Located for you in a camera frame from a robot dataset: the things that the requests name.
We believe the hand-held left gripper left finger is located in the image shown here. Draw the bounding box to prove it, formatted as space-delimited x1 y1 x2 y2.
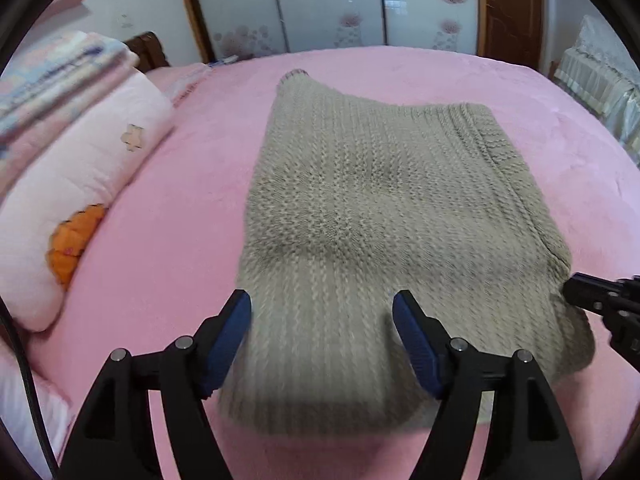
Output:
57 289 252 480

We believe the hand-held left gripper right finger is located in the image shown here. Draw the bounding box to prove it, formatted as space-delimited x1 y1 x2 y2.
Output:
392 290 583 480

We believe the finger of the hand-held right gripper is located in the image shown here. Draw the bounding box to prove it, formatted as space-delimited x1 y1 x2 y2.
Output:
562 272 623 318

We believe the grey knitted cardigan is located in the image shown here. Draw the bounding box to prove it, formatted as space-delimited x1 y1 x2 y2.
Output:
217 69 596 436

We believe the pink bed blanket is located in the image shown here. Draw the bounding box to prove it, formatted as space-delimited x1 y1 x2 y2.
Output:
0 46 640 480

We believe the lace covered cabinet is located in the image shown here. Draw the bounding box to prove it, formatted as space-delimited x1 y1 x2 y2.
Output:
552 14 640 168

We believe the pale pink pillow orange flower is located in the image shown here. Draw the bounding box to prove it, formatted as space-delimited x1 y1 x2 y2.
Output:
0 67 176 333

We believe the brown wooden door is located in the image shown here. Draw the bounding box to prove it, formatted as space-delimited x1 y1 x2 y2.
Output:
475 0 546 78

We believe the dark wooden headboard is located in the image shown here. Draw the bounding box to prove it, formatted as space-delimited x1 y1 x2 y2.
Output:
122 31 171 73

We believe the folded floral quilt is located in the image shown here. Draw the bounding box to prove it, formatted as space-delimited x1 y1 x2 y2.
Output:
0 30 141 161

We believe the floral sliding door wardrobe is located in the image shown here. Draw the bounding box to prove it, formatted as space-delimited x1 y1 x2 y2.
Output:
172 0 488 63

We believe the thick black cable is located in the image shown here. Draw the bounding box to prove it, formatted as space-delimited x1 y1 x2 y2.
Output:
0 300 58 480

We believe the pink wall shelf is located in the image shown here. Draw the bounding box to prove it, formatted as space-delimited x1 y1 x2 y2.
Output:
30 0 93 26

